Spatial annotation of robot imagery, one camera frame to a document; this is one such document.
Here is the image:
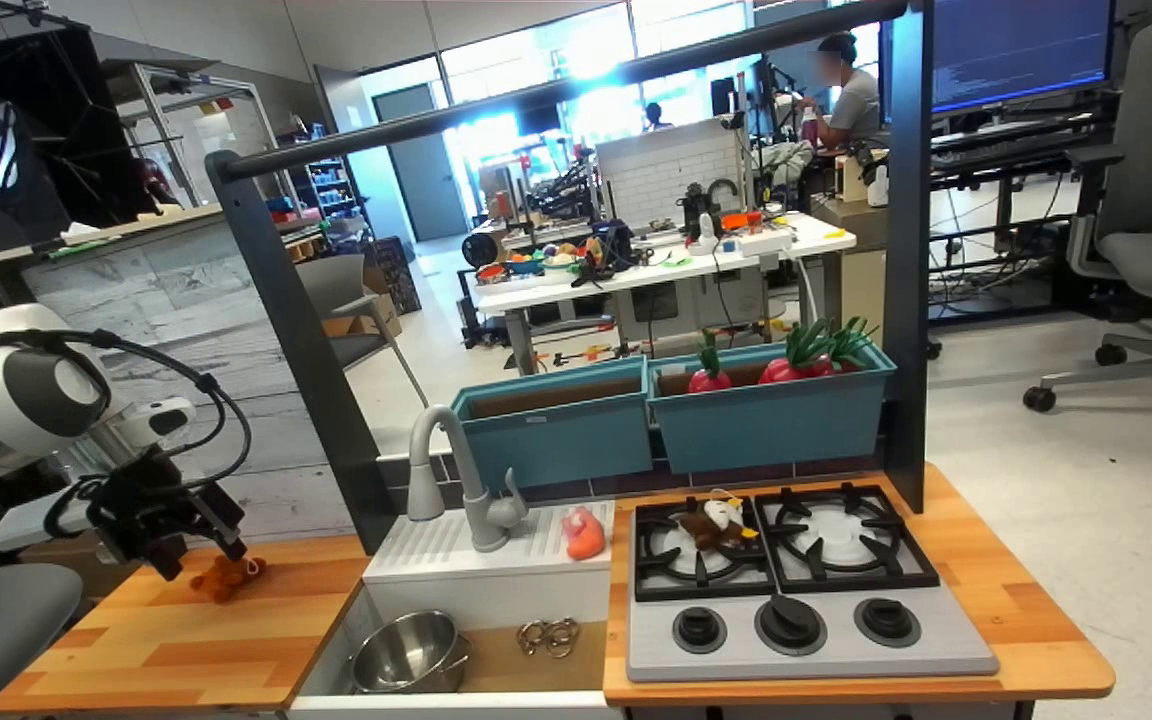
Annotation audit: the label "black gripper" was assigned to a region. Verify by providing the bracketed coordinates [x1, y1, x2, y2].
[90, 446, 247, 578]

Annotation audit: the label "orange stuffed animal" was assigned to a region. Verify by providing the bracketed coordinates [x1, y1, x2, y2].
[192, 554, 264, 602]

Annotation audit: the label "pink stuffed animal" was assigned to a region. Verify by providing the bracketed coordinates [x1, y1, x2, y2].
[566, 507, 606, 561]

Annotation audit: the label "brown white stuffed animal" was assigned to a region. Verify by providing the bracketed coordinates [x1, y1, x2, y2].
[681, 496, 757, 551]

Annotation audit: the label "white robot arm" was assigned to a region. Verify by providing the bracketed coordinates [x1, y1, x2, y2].
[0, 305, 264, 587]

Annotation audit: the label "steel pot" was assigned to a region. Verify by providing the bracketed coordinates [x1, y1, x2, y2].
[353, 613, 469, 694]

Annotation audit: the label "white toy sink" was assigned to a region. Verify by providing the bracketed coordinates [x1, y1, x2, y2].
[288, 500, 625, 720]

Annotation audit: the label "black stove grate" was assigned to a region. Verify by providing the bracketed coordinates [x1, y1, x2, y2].
[631, 483, 939, 600]

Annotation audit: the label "grey stove panel with knobs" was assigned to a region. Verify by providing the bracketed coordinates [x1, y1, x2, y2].
[629, 587, 1002, 682]

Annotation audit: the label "grey toy faucet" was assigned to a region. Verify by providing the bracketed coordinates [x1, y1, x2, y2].
[404, 407, 528, 551]

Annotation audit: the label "teal planter box left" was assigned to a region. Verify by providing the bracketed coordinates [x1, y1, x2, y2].
[452, 360, 654, 488]

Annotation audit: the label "teal planter box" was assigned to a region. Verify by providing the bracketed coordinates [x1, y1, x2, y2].
[452, 360, 654, 488]
[639, 338, 898, 477]

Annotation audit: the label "teal planter box right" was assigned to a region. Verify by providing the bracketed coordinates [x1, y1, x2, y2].
[639, 338, 898, 477]

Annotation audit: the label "white cluttered work table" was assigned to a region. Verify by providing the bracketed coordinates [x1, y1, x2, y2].
[475, 212, 855, 375]

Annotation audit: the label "red toy vegetables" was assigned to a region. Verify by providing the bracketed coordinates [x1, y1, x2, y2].
[687, 316, 873, 393]

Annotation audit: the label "seated person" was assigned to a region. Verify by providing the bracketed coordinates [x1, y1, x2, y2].
[817, 31, 884, 155]

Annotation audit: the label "computer monitor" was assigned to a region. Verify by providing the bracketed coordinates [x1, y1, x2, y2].
[934, 0, 1118, 116]

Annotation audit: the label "metal ring trivet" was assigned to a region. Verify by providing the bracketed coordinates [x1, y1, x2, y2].
[515, 620, 579, 661]

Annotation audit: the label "black kitchen frame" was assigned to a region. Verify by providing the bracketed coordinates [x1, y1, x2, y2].
[205, 0, 936, 554]

